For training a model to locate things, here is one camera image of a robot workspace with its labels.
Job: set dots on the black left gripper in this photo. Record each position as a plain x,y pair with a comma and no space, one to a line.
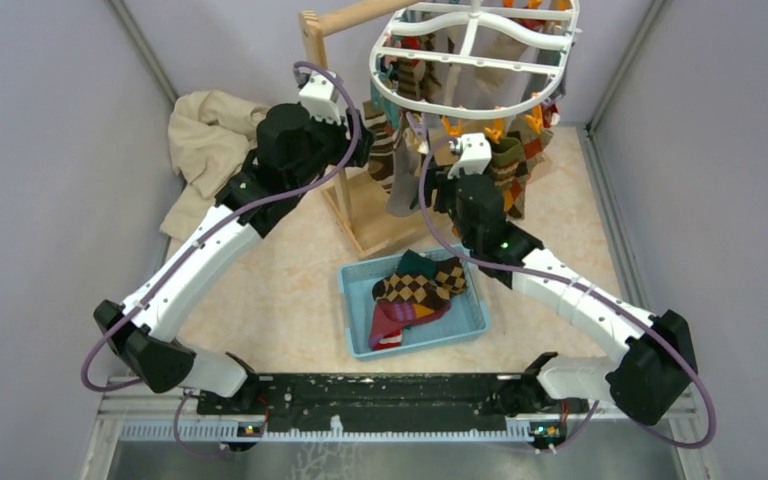
360,150

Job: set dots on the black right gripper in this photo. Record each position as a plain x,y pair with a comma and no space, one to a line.
436,177

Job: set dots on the white green patch sock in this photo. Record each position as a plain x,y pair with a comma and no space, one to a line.
404,193

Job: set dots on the dark teal sock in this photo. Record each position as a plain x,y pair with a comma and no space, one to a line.
414,263

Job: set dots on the maroon purple yellow sock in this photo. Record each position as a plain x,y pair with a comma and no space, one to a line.
409,314

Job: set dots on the maroon pink sock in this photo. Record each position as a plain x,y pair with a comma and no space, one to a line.
382,327

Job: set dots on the red white striped sock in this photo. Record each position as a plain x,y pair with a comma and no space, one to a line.
388,343

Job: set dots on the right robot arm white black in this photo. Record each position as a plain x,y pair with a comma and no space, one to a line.
648,359

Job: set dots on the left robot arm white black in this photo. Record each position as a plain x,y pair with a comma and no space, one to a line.
296,147

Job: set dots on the orange hanger clip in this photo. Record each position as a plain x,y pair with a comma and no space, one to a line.
453,126

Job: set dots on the white plastic sock hanger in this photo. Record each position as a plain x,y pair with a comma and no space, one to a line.
547,29

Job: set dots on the brown tan striped sock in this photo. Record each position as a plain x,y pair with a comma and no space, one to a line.
380,165

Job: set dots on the red green argyle sock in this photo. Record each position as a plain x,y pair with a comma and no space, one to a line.
533,145

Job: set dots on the light blue plastic basket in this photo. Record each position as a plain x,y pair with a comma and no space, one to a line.
466,320

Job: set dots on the beige crumpled cloth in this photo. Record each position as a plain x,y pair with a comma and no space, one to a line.
209,135

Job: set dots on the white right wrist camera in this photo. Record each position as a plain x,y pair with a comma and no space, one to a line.
473,154

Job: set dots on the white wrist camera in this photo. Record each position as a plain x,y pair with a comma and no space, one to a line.
319,97
473,154

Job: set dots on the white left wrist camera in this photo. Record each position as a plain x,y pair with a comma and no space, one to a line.
319,97

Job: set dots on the wooden hanger stand frame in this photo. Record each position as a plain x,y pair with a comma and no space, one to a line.
358,202

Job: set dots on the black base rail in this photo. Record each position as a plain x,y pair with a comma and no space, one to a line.
356,408

